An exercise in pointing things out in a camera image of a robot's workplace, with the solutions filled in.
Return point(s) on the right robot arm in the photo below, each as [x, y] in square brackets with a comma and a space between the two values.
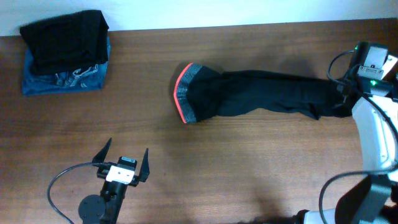
[375, 115]

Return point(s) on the folded blue jeans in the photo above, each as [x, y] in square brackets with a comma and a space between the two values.
[82, 79]

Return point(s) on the black leggings red waistband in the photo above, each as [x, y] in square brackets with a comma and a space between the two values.
[201, 93]

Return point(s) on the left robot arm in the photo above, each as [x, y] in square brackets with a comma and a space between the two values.
[104, 208]

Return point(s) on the folded black garment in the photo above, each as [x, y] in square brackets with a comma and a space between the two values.
[67, 43]

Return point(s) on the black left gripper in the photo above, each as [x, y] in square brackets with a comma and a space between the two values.
[144, 173]

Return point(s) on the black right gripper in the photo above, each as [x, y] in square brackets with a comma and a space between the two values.
[346, 74]

